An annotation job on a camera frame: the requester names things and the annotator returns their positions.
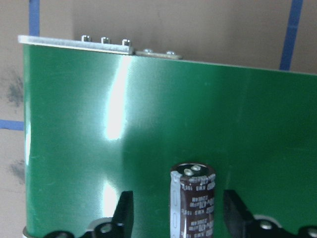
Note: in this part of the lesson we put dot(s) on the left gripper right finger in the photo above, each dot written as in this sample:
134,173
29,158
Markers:
241,223

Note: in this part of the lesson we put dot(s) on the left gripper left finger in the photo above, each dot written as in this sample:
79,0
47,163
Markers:
120,225

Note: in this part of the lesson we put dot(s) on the dark brown cylindrical capacitor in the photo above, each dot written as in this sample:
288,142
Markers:
192,200

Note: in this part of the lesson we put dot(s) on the green conveyor belt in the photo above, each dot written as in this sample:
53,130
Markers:
101,119

